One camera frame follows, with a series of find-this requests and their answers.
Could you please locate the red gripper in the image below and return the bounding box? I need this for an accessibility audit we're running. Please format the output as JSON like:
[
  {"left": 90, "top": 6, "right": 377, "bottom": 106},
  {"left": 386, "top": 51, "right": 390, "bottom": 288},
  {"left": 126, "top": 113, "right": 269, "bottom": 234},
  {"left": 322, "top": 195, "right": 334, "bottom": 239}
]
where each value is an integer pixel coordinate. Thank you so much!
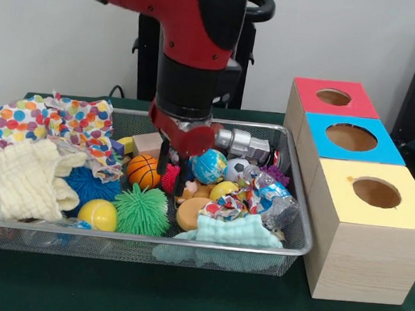
[{"left": 143, "top": 101, "right": 217, "bottom": 199}]

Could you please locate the orange toy basketball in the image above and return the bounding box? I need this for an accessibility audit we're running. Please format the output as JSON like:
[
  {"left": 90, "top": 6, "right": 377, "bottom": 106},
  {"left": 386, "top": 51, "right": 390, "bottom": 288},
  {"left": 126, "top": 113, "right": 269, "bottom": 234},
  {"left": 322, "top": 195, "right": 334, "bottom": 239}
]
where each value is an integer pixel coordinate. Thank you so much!
[{"left": 125, "top": 153, "right": 163, "bottom": 190}]

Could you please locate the small tan plush toy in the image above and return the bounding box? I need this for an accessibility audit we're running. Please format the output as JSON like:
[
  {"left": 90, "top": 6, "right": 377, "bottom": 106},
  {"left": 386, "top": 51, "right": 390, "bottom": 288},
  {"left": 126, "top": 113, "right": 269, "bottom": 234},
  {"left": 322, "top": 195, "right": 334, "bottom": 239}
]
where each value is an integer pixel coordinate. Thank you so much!
[{"left": 173, "top": 180, "right": 216, "bottom": 207}]

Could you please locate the colourful polka dot cloth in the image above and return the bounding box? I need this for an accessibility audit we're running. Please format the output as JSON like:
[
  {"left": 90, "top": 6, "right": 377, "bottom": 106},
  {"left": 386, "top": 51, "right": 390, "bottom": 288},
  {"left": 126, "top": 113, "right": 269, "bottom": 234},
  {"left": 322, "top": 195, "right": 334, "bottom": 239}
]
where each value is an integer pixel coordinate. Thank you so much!
[
  {"left": 0, "top": 93, "right": 52, "bottom": 161},
  {"left": 38, "top": 89, "right": 129, "bottom": 185}
]

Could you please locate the cream waffle cloth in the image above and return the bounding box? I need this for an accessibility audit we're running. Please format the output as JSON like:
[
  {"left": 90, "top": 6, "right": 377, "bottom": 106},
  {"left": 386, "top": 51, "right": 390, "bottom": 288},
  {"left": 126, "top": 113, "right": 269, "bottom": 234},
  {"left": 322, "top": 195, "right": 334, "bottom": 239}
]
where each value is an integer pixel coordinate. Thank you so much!
[{"left": 0, "top": 136, "right": 90, "bottom": 225}]

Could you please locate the shallow clear mesh bin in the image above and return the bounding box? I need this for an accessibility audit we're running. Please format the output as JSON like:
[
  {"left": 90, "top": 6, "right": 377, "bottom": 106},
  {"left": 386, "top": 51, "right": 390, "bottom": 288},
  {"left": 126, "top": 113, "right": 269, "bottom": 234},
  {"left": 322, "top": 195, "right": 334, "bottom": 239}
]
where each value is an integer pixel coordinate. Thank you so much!
[{"left": 0, "top": 97, "right": 321, "bottom": 280}]

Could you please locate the wooden box with three holes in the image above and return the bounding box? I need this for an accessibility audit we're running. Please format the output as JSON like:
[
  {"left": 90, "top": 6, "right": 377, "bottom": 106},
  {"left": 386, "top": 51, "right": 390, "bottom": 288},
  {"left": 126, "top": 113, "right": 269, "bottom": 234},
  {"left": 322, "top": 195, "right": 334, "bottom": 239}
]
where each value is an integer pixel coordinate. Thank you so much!
[{"left": 270, "top": 76, "right": 415, "bottom": 307}]

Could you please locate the blue globe ball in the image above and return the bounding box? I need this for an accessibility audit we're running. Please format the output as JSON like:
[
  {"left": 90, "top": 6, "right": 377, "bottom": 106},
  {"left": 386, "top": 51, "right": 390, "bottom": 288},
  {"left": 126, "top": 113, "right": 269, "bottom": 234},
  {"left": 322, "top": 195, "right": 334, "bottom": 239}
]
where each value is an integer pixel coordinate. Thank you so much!
[{"left": 190, "top": 147, "right": 230, "bottom": 186}]

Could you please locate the green spiky puffer ball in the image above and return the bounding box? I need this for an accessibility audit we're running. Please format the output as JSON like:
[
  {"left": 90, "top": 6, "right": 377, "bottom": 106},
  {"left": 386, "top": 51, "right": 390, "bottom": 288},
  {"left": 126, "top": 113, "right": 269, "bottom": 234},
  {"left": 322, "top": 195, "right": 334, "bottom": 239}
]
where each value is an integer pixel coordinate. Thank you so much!
[{"left": 111, "top": 181, "right": 173, "bottom": 237}]

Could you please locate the silver plastic toy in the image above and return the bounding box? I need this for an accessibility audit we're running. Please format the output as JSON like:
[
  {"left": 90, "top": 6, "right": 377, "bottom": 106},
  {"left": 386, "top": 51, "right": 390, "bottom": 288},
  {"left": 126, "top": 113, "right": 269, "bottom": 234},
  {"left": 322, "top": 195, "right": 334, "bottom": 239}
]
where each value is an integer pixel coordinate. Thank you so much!
[{"left": 212, "top": 127, "right": 273, "bottom": 164}]

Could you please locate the yellow tennis ball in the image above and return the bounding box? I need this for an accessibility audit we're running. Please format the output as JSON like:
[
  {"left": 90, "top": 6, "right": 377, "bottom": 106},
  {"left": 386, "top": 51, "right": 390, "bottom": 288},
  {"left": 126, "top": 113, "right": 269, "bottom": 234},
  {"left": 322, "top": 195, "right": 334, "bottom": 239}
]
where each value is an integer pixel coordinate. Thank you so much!
[{"left": 76, "top": 198, "right": 119, "bottom": 232}]

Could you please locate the mint green waffle cloth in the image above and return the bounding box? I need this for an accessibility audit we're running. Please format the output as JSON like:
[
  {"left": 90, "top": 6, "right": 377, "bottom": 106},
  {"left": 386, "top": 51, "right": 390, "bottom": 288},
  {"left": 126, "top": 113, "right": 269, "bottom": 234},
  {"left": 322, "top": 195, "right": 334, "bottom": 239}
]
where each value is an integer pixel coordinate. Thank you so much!
[{"left": 172, "top": 209, "right": 285, "bottom": 250}]

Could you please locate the crushed clear water bottle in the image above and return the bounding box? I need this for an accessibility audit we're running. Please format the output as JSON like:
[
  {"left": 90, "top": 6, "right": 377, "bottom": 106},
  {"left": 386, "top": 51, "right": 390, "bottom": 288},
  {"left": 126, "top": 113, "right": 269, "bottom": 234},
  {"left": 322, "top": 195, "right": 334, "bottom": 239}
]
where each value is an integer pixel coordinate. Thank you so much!
[{"left": 239, "top": 165, "right": 303, "bottom": 234}]

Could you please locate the black cable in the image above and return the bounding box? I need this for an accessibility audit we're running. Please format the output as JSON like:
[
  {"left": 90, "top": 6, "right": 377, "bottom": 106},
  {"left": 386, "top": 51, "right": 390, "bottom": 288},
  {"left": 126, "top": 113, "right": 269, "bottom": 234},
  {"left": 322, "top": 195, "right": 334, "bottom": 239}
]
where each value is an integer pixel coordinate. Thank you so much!
[{"left": 107, "top": 83, "right": 127, "bottom": 101}]

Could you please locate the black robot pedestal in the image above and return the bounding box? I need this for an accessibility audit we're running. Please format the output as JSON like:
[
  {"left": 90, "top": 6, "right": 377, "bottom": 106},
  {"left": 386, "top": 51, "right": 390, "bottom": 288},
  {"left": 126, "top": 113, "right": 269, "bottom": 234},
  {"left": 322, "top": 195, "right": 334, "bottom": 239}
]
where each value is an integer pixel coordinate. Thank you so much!
[{"left": 127, "top": 0, "right": 276, "bottom": 113}]

